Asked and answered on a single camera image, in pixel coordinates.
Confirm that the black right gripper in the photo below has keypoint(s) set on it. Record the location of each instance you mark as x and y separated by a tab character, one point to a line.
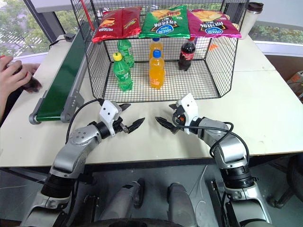
179	119

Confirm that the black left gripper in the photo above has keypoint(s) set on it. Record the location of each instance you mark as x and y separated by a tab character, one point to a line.
120	126

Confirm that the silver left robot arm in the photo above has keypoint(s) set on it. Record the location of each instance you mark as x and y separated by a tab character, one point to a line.
71	153

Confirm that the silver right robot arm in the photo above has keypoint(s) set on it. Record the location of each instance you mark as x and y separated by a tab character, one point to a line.
233	151

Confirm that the green conveyor belt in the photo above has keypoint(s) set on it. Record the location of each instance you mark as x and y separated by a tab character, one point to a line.
62	78

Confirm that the person's bare hand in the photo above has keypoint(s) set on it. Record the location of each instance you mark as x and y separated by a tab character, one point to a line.
33	67
10	79

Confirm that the green soda bottle yellow cap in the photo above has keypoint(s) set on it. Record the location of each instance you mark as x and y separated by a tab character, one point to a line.
122	75

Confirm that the orange soda bottle blue cap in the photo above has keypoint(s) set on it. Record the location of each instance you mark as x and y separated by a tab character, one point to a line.
157	73

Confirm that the dark cola bottle red label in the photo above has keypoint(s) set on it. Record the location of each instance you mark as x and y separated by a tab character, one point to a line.
186	55

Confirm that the small orange object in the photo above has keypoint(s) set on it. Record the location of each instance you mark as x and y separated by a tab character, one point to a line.
213	46

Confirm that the grey rounded robot leg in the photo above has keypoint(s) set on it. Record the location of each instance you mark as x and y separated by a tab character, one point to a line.
125	198
180	203

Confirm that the green chips bag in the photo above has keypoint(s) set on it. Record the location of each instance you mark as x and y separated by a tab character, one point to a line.
165	26

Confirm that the red chips bag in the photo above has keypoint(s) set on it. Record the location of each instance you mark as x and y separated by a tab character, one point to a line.
118	23

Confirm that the black power adapter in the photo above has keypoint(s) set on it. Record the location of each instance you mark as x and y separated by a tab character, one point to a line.
68	37

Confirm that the magenta chips bag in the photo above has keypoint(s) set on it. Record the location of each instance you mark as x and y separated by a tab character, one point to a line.
213	24

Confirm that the red bar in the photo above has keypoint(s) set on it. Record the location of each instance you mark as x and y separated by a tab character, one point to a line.
86	14

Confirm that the white tumbler dark lid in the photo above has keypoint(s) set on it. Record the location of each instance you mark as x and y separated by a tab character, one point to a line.
251	21

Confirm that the brown cardboard box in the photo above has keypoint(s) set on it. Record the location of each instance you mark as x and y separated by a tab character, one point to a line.
296	85

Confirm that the black office chair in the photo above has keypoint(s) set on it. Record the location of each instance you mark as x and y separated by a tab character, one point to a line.
291	179

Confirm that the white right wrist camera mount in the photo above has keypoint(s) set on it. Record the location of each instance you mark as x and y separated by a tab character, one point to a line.
189	104

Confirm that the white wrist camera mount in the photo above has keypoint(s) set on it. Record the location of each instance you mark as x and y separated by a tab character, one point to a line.
189	104
108	111

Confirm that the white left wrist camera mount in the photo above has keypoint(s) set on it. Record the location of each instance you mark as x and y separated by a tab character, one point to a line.
108	111

